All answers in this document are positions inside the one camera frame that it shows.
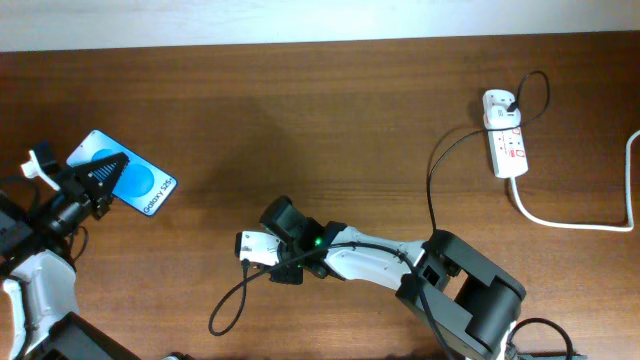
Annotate blue smartphone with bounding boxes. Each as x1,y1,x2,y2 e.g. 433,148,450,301
66,130,178,217

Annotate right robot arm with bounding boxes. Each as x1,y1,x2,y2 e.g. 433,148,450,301
259,196,526,359

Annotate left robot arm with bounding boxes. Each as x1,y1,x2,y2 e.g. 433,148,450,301
1,152,135,359

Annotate white usb charger adapter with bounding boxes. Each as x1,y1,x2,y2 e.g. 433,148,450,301
484,105,521,131

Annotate white power strip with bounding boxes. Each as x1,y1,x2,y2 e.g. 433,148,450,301
482,89,528,179

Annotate white power strip cord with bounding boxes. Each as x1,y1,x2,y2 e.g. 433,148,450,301
508,128,640,233

